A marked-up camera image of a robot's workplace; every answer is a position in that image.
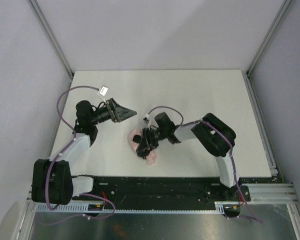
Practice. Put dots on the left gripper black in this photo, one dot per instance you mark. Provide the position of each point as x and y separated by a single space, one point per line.
114 110

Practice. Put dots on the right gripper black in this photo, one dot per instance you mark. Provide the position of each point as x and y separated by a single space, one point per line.
145 140

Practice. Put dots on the pink folding umbrella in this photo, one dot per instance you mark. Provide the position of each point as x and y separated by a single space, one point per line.
135 139

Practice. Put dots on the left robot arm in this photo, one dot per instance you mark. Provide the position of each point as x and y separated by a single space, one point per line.
52 181

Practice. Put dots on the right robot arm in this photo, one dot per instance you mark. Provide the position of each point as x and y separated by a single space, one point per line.
215 136

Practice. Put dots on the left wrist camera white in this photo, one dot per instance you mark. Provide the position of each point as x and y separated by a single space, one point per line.
102 93

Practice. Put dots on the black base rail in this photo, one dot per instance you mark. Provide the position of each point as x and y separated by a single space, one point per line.
161 193

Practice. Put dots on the grey cable duct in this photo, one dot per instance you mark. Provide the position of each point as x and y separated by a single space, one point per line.
90 210

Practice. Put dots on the aluminium frame post left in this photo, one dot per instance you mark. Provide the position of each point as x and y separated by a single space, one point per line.
38 13

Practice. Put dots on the aluminium frame post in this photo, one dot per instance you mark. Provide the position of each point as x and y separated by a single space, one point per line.
38 13
270 34

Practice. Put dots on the aluminium frame post right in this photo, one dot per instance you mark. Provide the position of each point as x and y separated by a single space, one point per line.
270 34

